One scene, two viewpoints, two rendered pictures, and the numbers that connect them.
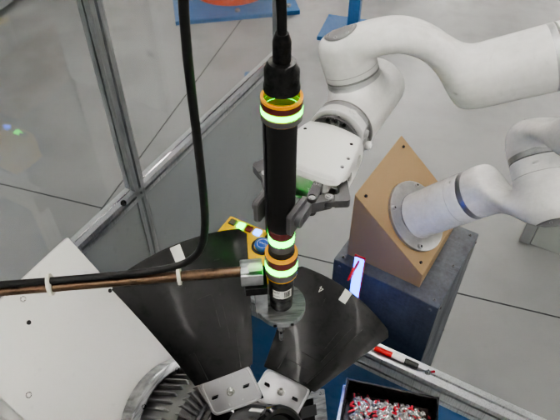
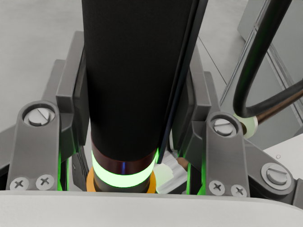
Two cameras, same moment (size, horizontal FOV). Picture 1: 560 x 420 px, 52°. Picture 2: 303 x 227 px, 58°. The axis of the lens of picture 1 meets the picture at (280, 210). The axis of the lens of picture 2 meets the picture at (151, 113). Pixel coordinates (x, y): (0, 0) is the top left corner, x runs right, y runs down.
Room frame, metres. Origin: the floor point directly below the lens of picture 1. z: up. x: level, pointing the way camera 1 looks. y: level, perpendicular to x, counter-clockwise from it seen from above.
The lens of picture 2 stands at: (0.56, -0.04, 1.72)
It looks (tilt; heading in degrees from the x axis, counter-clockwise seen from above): 48 degrees down; 142
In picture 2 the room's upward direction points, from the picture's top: 10 degrees clockwise
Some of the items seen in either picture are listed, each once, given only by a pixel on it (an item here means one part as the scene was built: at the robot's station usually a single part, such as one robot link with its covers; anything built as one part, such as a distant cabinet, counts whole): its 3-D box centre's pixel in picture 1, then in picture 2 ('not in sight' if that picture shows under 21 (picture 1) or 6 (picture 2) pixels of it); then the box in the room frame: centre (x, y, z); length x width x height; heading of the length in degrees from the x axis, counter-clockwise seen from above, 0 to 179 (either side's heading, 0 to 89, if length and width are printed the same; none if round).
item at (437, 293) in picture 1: (386, 337); not in sight; (1.04, -0.35, 0.46); 0.30 x 0.30 x 0.93; 57
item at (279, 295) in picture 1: (281, 208); not in sight; (0.49, 0.00, 1.65); 0.04 x 0.04 x 0.46
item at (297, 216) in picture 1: (310, 212); (39, 111); (0.48, -0.04, 1.64); 0.07 x 0.03 x 0.03; 151
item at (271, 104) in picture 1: (282, 107); not in sight; (0.49, 0.00, 1.79); 0.04 x 0.04 x 0.03
